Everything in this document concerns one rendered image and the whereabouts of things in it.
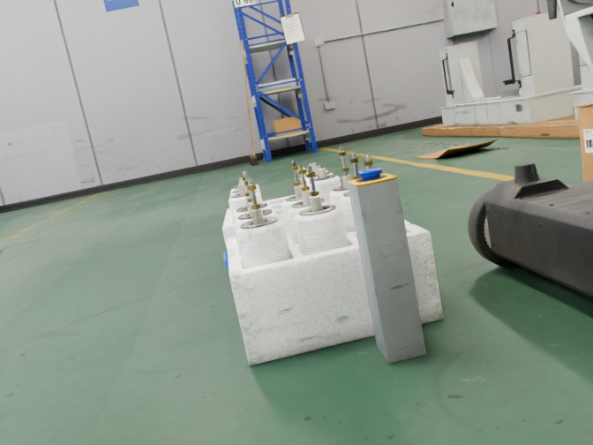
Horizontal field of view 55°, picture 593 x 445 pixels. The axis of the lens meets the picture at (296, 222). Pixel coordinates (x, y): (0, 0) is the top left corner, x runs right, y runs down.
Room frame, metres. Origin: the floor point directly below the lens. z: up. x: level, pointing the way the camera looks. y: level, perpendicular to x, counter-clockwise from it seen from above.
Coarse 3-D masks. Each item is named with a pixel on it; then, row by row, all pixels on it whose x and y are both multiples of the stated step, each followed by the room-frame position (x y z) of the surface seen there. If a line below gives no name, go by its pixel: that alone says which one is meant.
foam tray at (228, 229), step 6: (282, 198) 1.95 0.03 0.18; (270, 204) 1.94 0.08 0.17; (276, 204) 1.83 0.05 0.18; (228, 210) 1.91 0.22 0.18; (276, 210) 1.71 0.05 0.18; (228, 216) 1.77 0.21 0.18; (282, 216) 1.58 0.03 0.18; (228, 222) 1.65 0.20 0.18; (222, 228) 1.58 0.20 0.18; (228, 228) 1.57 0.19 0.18; (234, 228) 1.57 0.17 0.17; (228, 234) 1.57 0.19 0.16; (234, 234) 1.57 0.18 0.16
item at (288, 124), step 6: (276, 120) 6.96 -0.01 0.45; (282, 120) 6.97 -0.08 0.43; (288, 120) 6.97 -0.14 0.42; (294, 120) 6.99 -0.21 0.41; (276, 126) 6.96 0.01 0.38; (282, 126) 6.96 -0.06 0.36; (288, 126) 6.97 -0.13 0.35; (294, 126) 6.98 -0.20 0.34; (300, 126) 6.99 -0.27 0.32; (288, 132) 6.97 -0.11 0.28; (294, 132) 6.98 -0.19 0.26
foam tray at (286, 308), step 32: (320, 256) 1.04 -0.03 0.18; (352, 256) 1.04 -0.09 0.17; (416, 256) 1.06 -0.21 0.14; (256, 288) 1.03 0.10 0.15; (288, 288) 1.03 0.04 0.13; (320, 288) 1.04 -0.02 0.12; (352, 288) 1.04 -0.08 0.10; (416, 288) 1.06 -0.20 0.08; (256, 320) 1.02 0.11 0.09; (288, 320) 1.03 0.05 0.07; (320, 320) 1.04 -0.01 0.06; (352, 320) 1.04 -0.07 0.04; (256, 352) 1.02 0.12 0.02; (288, 352) 1.03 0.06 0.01
